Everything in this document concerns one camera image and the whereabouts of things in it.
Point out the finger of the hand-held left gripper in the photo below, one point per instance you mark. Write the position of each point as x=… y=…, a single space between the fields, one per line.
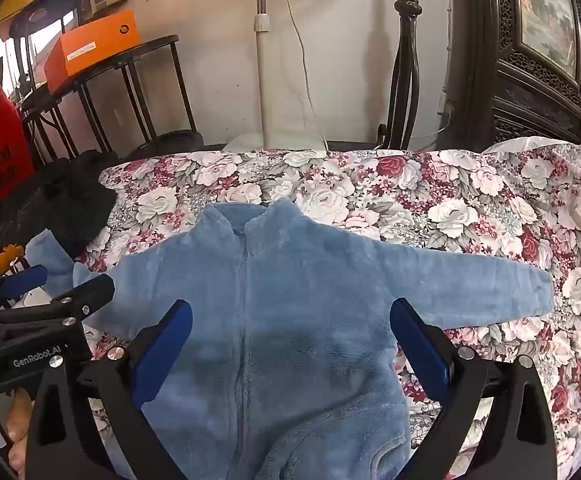
x=25 y=280
x=93 y=292

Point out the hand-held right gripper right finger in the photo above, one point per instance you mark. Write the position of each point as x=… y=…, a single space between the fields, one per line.
x=420 y=355

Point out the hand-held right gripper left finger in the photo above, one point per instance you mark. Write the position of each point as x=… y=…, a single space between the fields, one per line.
x=163 y=355

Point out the blue fleece jacket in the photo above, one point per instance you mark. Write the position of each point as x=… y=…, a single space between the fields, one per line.
x=295 y=300

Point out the black cloth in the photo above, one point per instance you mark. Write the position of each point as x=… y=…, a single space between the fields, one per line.
x=70 y=200

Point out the floral blanket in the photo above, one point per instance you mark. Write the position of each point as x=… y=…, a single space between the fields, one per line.
x=420 y=200

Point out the black round stand base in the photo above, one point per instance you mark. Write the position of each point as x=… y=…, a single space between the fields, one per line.
x=170 y=141

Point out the black metal table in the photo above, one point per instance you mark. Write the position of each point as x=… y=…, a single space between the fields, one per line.
x=135 y=60

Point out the white plastic bag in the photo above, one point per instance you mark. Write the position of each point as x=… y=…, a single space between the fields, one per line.
x=530 y=144

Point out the orange box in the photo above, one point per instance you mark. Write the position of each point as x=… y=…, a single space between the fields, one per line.
x=90 y=45

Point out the blue stool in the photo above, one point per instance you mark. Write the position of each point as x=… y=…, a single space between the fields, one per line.
x=40 y=22

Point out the white floor stand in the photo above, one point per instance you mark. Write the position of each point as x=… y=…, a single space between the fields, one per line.
x=263 y=60

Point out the carved wooden screen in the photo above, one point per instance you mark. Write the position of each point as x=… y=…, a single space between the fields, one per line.
x=505 y=60

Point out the dark ornate metal post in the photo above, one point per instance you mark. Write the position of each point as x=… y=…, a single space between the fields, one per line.
x=408 y=60

